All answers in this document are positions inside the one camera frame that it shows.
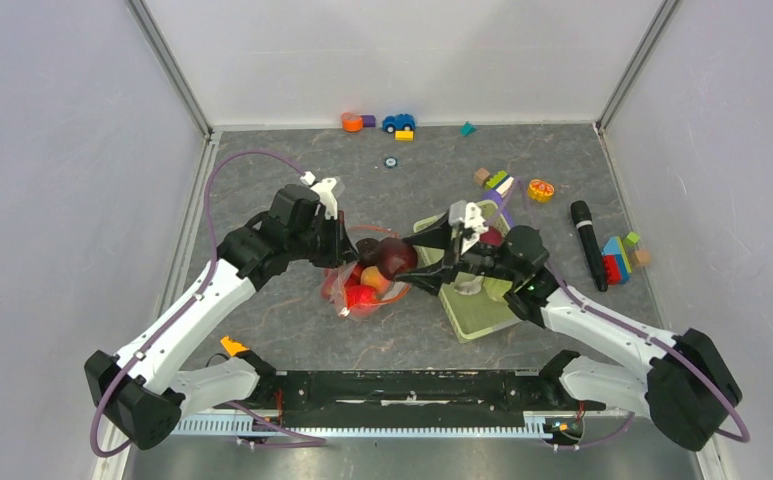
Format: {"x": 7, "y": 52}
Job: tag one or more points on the blue toy car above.
{"x": 399, "y": 122}

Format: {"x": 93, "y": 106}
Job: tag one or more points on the green white block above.
{"x": 501, "y": 182}

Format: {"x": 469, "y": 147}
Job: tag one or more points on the yellow small block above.
{"x": 404, "y": 135}

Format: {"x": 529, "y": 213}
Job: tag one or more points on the teal triangle block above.
{"x": 467, "y": 129}

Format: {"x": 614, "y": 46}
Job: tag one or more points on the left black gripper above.
{"x": 341, "y": 251}

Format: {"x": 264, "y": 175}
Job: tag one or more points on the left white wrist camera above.
{"x": 328, "y": 189}

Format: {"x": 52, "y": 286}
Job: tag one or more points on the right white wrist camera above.
{"x": 468, "y": 224}

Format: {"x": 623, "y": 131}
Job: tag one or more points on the green perforated plastic basket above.
{"x": 474, "y": 307}

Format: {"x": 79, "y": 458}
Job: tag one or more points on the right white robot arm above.
{"x": 678, "y": 381}

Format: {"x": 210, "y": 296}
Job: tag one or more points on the black microphone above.
{"x": 582, "y": 220}

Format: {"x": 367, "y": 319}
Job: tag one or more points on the brown wooden cube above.
{"x": 481, "y": 176}

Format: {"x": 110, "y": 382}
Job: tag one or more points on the small round badge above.
{"x": 390, "y": 162}

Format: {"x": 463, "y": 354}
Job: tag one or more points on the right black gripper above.
{"x": 432, "y": 278}

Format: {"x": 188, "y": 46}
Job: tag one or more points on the purple eggplant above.
{"x": 496, "y": 210}

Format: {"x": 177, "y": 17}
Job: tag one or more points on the colourful block stack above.
{"x": 622, "y": 256}

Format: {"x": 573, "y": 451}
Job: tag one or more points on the orange peach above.
{"x": 372, "y": 277}

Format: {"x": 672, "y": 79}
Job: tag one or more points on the yellow red round toy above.
{"x": 540, "y": 190}

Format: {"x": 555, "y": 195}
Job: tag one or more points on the green cabbage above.
{"x": 496, "y": 288}

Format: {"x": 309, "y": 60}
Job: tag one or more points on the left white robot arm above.
{"x": 143, "y": 390}

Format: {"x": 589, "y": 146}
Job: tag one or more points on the clear zip top bag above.
{"x": 398, "y": 290}

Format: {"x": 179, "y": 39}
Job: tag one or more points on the dark red apple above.
{"x": 395, "y": 256}

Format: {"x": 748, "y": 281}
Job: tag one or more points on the red lychee bunch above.
{"x": 337, "y": 280}

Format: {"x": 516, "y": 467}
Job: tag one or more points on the white garlic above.
{"x": 469, "y": 288}

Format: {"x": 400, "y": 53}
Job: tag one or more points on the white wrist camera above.
{"x": 468, "y": 224}
{"x": 328, "y": 189}

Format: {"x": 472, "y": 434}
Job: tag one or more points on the red textured ball fruit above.
{"x": 362, "y": 299}

